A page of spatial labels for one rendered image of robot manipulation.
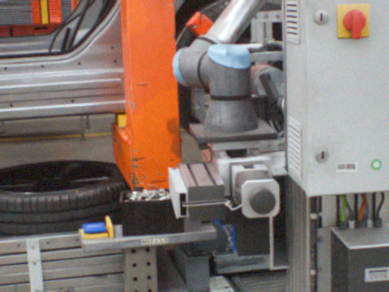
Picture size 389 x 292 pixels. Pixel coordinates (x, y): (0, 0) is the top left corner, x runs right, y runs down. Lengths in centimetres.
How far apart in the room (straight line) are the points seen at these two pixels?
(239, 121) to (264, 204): 43
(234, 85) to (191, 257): 98
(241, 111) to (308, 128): 53
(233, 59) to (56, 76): 112
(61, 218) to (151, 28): 77
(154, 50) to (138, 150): 34
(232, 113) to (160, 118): 52
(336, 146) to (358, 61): 18
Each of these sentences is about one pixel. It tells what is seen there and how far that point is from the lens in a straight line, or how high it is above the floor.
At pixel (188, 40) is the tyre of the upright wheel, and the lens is 300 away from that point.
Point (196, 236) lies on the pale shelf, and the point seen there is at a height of 44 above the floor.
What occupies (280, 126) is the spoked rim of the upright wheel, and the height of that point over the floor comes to 65.
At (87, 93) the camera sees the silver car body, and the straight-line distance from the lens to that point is 309.
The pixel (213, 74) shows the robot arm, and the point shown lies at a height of 97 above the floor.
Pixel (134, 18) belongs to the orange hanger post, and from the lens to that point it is 257.
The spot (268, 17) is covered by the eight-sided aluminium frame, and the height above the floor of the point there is 110.
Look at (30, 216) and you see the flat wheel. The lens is 285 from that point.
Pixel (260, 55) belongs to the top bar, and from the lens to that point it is 279.
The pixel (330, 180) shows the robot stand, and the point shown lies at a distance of 167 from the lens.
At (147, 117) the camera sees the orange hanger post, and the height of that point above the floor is 80.
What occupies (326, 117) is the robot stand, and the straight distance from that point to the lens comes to 164.
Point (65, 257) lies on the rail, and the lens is 277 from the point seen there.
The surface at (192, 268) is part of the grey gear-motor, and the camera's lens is 299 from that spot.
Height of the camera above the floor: 120
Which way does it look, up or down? 11 degrees down
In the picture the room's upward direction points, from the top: 2 degrees counter-clockwise
